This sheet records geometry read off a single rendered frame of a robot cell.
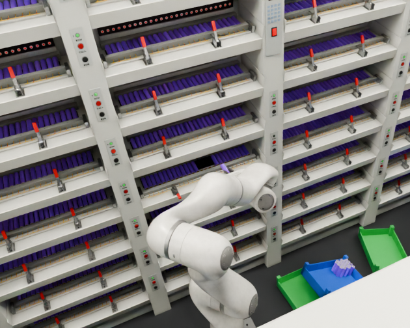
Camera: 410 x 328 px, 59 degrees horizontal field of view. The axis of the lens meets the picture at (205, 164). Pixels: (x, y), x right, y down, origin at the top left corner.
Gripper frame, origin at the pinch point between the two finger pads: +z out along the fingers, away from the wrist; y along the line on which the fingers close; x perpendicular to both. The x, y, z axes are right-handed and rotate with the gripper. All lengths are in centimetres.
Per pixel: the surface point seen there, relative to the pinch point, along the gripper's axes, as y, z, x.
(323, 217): -66, 35, 64
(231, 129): -9.8, 13.8, -14.0
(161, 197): 27.9, 16.5, 7.6
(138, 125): 30.2, 4.9, -28.9
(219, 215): 2.3, 19.8, 28.2
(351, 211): -84, 33, 65
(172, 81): 10.3, 17.3, -39.8
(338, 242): -72, 31, 82
